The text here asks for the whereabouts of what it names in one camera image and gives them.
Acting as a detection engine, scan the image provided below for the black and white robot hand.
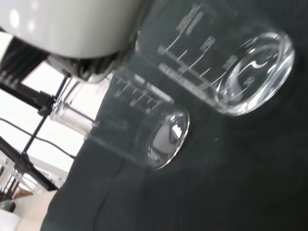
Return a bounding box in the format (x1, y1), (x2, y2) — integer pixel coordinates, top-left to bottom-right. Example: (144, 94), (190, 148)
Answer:
(0, 0), (154, 84)

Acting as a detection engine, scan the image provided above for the clear glass beaker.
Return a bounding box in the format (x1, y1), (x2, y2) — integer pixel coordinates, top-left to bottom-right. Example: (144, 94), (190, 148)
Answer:
(49, 69), (191, 171)

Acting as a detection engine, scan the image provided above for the black tripod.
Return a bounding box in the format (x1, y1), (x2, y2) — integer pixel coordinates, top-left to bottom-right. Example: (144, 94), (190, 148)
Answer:
(0, 77), (69, 192)

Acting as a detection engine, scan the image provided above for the white box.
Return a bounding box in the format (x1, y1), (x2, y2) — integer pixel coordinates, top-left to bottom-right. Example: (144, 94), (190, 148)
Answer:
(0, 206), (19, 231)

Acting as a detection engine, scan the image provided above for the black bench cloth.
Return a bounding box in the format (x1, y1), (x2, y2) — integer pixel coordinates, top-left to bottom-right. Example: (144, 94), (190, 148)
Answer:
(39, 0), (308, 231)

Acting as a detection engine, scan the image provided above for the black floor cable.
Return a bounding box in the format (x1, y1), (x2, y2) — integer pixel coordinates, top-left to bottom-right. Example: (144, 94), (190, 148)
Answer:
(0, 117), (76, 160)

